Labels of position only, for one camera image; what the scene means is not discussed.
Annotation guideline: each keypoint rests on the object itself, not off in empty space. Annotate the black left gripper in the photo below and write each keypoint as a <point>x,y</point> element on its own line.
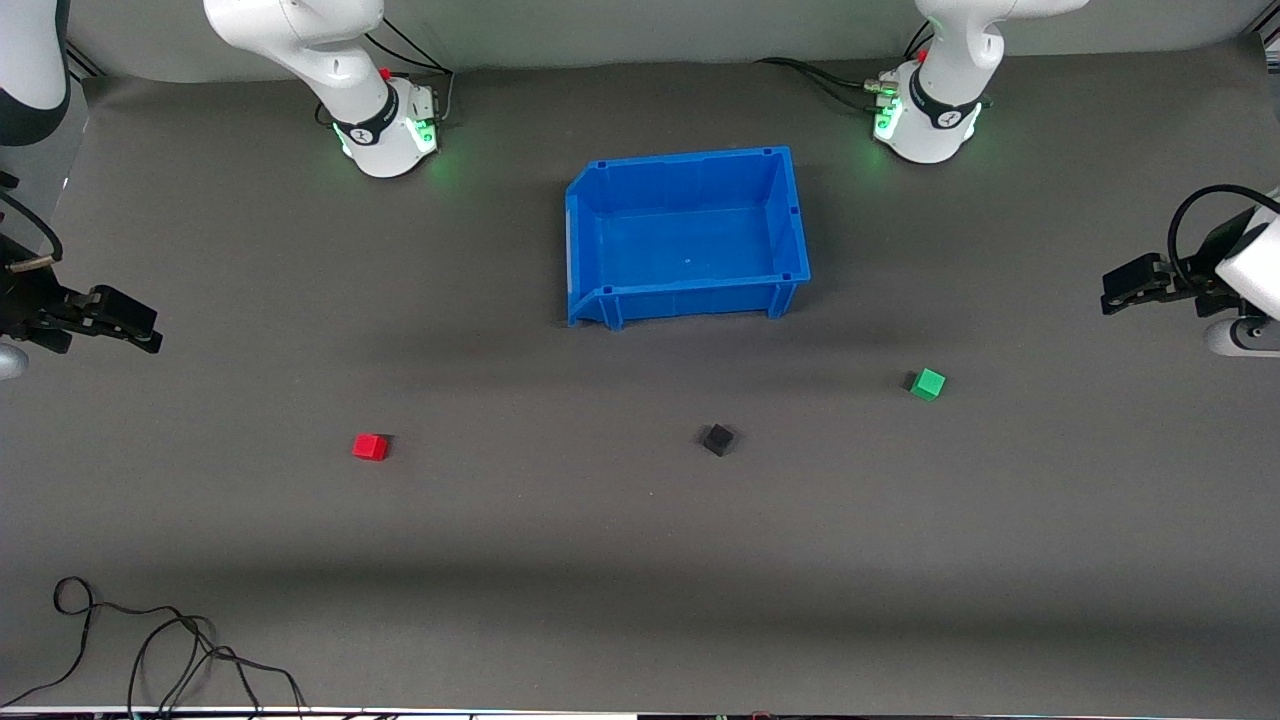
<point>1203,272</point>

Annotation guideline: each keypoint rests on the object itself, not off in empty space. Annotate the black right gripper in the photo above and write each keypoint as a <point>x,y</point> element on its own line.
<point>30,305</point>

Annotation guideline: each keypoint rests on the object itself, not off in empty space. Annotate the small green cube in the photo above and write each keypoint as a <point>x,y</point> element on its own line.
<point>928,384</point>

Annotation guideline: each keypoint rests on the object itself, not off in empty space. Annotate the small red cube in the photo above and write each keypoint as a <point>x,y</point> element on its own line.
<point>369,447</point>

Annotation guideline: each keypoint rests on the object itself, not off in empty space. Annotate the small black cube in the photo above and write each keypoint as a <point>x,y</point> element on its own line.
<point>717,439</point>

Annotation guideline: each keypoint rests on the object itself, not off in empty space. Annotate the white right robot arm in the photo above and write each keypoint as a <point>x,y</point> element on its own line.
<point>375,135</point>

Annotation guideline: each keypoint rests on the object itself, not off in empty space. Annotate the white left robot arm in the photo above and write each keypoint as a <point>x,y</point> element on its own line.
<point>935,125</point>

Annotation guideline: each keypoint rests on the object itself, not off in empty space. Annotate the blue plastic storage bin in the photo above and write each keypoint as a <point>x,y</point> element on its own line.
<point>690,240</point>

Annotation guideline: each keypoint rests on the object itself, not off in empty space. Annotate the dark grey table mat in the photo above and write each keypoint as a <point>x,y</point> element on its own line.
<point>600,600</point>

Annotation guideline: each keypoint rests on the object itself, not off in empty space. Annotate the dark metal frame rail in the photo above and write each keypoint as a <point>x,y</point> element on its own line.
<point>85,62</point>

